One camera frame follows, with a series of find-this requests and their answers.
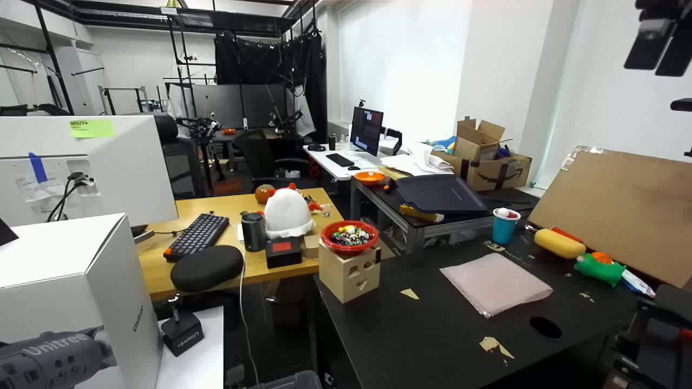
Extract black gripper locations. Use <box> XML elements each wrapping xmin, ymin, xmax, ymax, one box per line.
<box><xmin>622</xmin><ymin>0</ymin><xmax>692</xmax><ymax>78</ymax></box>

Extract pink bubble plastic sheet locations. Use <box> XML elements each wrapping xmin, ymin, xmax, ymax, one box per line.
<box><xmin>438</xmin><ymin>251</ymin><xmax>556</xmax><ymax>320</ymax></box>

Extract brown cardboard sheet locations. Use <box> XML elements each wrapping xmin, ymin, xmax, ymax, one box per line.
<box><xmin>525</xmin><ymin>148</ymin><xmax>692</xmax><ymax>291</ymax></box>

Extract open cardboard box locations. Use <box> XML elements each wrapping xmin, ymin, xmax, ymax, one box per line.
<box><xmin>449</xmin><ymin>117</ymin><xmax>533</xmax><ymax>192</ymax></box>

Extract green toy cylinder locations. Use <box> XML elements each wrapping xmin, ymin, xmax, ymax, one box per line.
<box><xmin>573</xmin><ymin>251</ymin><xmax>626</xmax><ymax>288</ymax></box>

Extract white and blue marker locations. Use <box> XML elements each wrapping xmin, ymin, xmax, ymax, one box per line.
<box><xmin>621</xmin><ymin>268</ymin><xmax>656</xmax><ymax>300</ymax></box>

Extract blue cup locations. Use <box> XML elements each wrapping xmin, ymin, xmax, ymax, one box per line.
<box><xmin>491</xmin><ymin>205</ymin><xmax>523</xmax><ymax>246</ymax></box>

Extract black computer monitor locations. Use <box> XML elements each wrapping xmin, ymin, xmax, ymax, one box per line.
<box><xmin>347</xmin><ymin>105</ymin><xmax>386</xmax><ymax>159</ymax></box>

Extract orange bowl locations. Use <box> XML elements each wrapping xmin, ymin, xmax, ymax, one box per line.
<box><xmin>353</xmin><ymin>168</ymin><xmax>392</xmax><ymax>191</ymax></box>

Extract small black keyboard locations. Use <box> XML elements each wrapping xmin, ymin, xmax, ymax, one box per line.
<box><xmin>323</xmin><ymin>151</ymin><xmax>361</xmax><ymax>171</ymax></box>

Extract white desk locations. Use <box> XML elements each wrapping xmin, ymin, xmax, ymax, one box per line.
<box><xmin>302</xmin><ymin>144</ymin><xmax>407</xmax><ymax>184</ymax></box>

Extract red bowl with items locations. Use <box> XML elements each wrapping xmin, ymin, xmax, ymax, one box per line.
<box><xmin>320</xmin><ymin>219</ymin><xmax>383</xmax><ymax>259</ymax></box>

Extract wooden box with holes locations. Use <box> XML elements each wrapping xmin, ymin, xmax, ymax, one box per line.
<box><xmin>315</xmin><ymin>241</ymin><xmax>383</xmax><ymax>305</ymax></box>

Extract black curtain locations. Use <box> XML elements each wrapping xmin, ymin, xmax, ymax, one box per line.
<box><xmin>214</xmin><ymin>29</ymin><xmax>329</xmax><ymax>144</ymax></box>

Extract small tan box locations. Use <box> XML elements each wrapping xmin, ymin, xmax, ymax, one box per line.
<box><xmin>300</xmin><ymin>234</ymin><xmax>321</xmax><ymax>259</ymax></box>

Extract white plastic bag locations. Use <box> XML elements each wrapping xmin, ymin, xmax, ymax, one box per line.
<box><xmin>261</xmin><ymin>187</ymin><xmax>318</xmax><ymax>241</ymax></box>

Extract orange ball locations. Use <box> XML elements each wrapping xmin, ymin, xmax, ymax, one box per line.
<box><xmin>252</xmin><ymin>181</ymin><xmax>279</xmax><ymax>208</ymax></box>

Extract black box with red label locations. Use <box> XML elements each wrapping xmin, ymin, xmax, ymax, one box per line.
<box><xmin>264</xmin><ymin>236</ymin><xmax>304</xmax><ymax>270</ymax></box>

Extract dark green can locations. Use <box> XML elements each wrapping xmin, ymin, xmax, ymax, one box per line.
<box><xmin>239</xmin><ymin>211</ymin><xmax>270</xmax><ymax>254</ymax></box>

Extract wooden desk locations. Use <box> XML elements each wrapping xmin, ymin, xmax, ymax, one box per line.
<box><xmin>136</xmin><ymin>187</ymin><xmax>343</xmax><ymax>300</ymax></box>

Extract black office chair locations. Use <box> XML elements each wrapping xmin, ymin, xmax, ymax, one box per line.
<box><xmin>150</xmin><ymin>113</ymin><xmax>211</xmax><ymax>202</ymax></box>

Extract black oval cushion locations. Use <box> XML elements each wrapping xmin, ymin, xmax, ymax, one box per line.
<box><xmin>168</xmin><ymin>245</ymin><xmax>246</xmax><ymax>295</ymax></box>

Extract white equipment cabinet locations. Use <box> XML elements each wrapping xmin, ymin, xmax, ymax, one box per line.
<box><xmin>0</xmin><ymin>114</ymin><xmax>180</xmax><ymax>230</ymax></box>

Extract black joystick controller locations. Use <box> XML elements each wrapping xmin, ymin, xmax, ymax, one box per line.
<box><xmin>158</xmin><ymin>295</ymin><xmax>206</xmax><ymax>360</ymax></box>

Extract green sticky note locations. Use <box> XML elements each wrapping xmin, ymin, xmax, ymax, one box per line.
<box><xmin>67</xmin><ymin>117</ymin><xmax>116</xmax><ymax>144</ymax></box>

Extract blue tape strip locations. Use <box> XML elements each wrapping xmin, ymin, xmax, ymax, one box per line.
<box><xmin>25</xmin><ymin>151</ymin><xmax>50</xmax><ymax>187</ymax></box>

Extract large white box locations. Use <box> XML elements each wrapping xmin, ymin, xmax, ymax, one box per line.
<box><xmin>0</xmin><ymin>212</ymin><xmax>163</xmax><ymax>389</ymax></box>

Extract grey Unitree robot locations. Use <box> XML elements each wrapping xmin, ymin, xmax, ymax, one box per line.
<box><xmin>0</xmin><ymin>328</ymin><xmax>116</xmax><ymax>389</ymax></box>

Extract black monitor cables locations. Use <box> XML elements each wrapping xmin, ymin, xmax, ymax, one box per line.
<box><xmin>44</xmin><ymin>171</ymin><xmax>95</xmax><ymax>222</ymax></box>

